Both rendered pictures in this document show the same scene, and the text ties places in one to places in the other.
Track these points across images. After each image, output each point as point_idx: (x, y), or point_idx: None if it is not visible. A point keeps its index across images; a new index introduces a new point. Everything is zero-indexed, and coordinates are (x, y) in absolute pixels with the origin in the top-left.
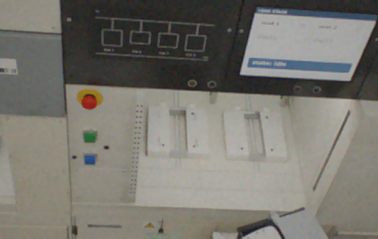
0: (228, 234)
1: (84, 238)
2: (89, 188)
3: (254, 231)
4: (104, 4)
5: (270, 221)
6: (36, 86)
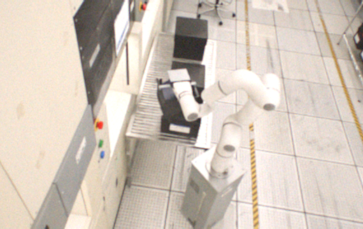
0: (128, 129)
1: (106, 196)
2: (102, 170)
3: (176, 88)
4: (93, 70)
5: (170, 84)
6: (90, 141)
